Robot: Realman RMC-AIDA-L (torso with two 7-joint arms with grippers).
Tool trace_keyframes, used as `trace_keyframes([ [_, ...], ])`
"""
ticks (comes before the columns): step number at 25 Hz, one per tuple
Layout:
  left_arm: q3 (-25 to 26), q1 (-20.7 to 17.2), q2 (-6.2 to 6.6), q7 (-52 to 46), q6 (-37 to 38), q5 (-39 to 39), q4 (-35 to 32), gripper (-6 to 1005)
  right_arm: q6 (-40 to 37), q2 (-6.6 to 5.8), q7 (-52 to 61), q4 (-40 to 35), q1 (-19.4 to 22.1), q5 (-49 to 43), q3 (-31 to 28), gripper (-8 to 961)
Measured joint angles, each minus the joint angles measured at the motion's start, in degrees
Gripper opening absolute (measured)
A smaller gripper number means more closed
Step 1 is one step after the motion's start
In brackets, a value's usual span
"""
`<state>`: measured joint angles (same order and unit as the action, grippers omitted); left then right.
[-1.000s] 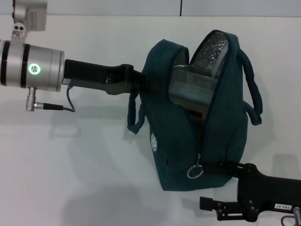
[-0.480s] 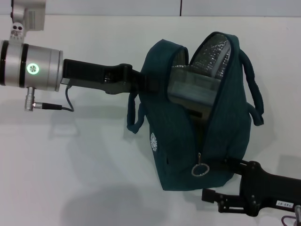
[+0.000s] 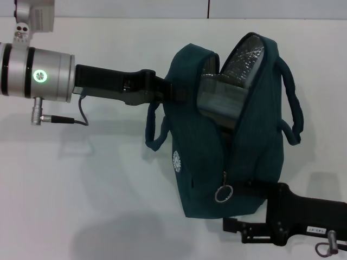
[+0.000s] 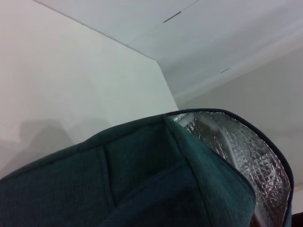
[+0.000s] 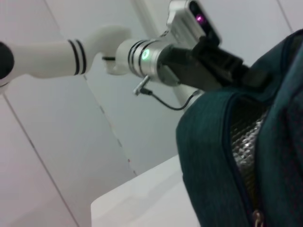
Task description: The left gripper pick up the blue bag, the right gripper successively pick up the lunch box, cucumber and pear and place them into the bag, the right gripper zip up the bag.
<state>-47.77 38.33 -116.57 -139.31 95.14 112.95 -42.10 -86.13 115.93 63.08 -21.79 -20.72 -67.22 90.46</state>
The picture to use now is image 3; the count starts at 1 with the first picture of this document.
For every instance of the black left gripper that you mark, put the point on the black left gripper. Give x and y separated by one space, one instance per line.
108 84

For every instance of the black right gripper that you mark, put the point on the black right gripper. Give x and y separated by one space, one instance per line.
298 214

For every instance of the clear container with blue-rimmed lid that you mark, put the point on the clear container with blue-rimmed lid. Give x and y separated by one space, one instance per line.
219 100

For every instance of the dark teal insulated lunch bag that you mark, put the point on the dark teal insulated lunch bag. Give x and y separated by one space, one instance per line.
260 162

